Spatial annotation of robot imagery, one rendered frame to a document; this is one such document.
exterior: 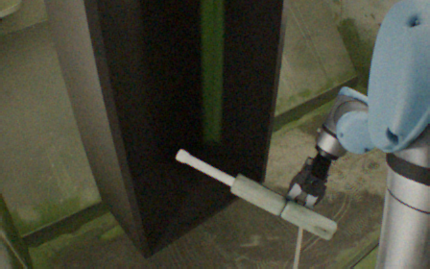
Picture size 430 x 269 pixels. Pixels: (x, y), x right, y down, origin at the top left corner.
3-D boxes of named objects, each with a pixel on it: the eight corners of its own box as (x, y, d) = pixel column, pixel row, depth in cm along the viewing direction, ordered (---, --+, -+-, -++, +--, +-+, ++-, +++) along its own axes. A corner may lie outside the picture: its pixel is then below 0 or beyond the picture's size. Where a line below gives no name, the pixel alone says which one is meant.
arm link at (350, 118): (392, 114, 72) (380, 99, 83) (338, 115, 74) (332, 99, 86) (389, 157, 75) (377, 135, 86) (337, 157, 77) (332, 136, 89)
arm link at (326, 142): (352, 147, 89) (318, 130, 90) (343, 163, 91) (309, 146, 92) (351, 136, 97) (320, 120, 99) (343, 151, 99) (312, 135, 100)
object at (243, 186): (340, 196, 112) (338, 232, 91) (332, 207, 114) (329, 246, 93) (204, 129, 122) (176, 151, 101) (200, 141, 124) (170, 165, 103)
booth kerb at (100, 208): (31, 252, 189) (21, 237, 183) (30, 250, 191) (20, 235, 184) (357, 89, 296) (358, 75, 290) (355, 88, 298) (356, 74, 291)
